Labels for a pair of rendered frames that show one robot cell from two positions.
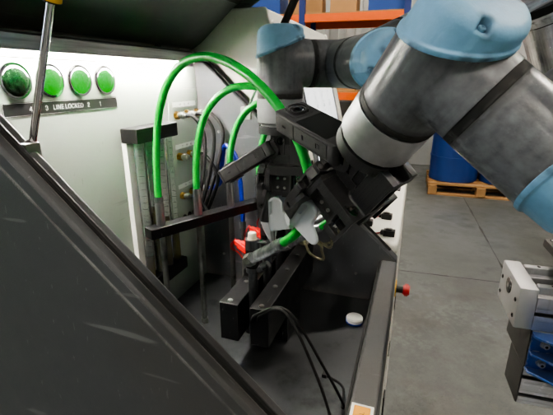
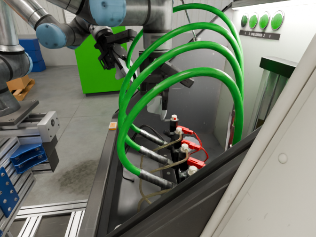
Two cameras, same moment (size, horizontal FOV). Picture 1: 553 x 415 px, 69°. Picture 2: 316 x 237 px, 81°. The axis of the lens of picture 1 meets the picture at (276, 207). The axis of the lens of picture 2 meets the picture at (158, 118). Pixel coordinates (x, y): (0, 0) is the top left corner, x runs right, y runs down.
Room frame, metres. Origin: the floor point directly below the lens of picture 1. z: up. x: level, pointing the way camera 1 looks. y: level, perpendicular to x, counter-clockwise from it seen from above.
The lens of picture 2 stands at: (1.16, -0.22, 1.38)
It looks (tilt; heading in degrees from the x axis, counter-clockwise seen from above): 28 degrees down; 156
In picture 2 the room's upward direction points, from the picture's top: straight up
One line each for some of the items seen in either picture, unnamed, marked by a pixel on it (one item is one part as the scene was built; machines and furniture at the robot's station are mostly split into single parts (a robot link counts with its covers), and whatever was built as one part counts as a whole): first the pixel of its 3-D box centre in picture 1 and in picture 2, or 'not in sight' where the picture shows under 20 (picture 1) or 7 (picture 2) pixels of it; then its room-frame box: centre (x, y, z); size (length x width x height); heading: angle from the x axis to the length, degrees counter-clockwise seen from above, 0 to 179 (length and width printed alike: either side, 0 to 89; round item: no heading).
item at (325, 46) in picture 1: (343, 63); (116, 7); (0.69, -0.11, 1.41); 0.11 x 0.11 x 0.08; 14
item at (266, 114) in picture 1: (280, 112); (157, 42); (0.68, -0.01, 1.33); 0.08 x 0.08 x 0.05
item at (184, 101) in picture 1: (192, 151); not in sight; (1.01, 0.22, 1.20); 0.13 x 0.03 x 0.31; 161
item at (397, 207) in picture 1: (369, 206); not in sight; (1.31, -0.32, 0.97); 0.70 x 0.22 x 0.03; 161
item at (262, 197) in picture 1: (265, 196); not in sight; (0.66, 0.02, 1.19); 0.05 x 0.02 x 0.09; 161
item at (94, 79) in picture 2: not in sight; (103, 59); (-3.03, 0.36, 0.65); 0.95 x 0.86 x 1.30; 82
